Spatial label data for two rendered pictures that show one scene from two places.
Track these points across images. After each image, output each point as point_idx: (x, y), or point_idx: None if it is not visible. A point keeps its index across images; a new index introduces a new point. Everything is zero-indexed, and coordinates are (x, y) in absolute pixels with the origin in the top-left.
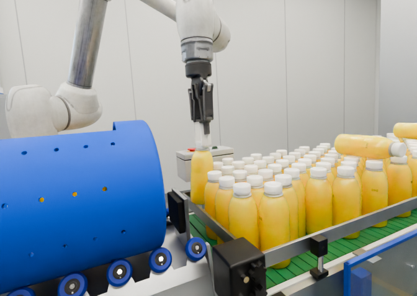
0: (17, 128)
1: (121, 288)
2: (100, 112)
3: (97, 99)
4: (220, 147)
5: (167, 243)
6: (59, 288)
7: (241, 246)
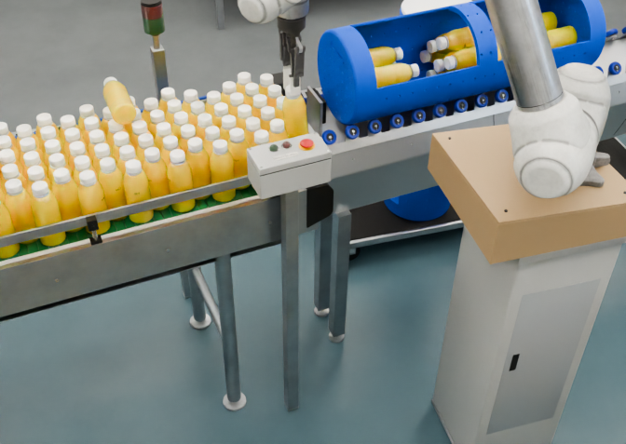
0: None
1: None
2: (514, 170)
3: (513, 139)
4: (264, 156)
5: (326, 128)
6: None
7: (275, 79)
